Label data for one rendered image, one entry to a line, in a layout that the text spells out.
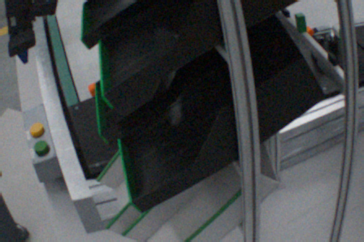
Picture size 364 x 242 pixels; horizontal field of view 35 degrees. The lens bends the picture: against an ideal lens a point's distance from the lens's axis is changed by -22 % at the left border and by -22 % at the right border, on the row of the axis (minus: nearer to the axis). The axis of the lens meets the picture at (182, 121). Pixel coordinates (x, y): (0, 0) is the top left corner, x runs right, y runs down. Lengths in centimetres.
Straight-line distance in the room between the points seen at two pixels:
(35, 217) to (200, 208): 50
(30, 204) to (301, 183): 60
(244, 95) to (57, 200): 74
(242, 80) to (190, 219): 33
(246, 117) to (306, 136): 61
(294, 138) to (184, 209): 38
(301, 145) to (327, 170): 9
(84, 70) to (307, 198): 68
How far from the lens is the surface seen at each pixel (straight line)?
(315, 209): 127
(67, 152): 134
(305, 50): 153
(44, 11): 111
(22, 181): 148
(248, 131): 75
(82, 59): 171
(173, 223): 102
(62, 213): 136
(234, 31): 68
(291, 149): 134
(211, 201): 97
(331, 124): 137
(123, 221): 107
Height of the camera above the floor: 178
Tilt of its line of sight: 37 degrees down
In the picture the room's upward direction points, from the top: 10 degrees counter-clockwise
